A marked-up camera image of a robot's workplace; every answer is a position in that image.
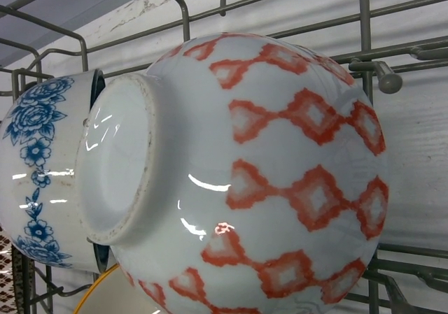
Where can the teal striped bowl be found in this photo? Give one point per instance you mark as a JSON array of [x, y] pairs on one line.
[[112, 293]]

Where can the red diamond pattern bowl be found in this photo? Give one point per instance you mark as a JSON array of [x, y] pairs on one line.
[[156, 173]]

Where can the blue floral bowl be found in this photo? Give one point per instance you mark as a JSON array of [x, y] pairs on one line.
[[39, 142]]

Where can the brown patterned bowl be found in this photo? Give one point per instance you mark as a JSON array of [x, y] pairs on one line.
[[10, 268]]

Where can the grey wire dish rack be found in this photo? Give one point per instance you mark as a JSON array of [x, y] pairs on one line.
[[395, 50]]

